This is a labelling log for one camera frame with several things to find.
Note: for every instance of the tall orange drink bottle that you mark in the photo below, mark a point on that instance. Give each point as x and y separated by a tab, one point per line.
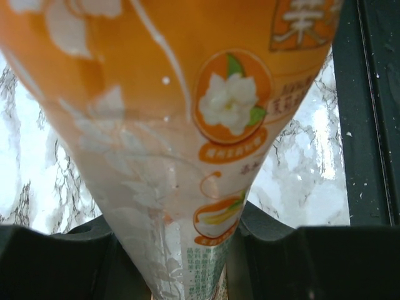
169	109

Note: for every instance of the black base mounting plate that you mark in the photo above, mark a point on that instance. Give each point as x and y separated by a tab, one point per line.
366	66

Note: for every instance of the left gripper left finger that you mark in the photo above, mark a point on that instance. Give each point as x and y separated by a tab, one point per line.
87	262

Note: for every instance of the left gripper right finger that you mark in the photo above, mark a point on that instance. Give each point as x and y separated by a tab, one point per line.
270	260

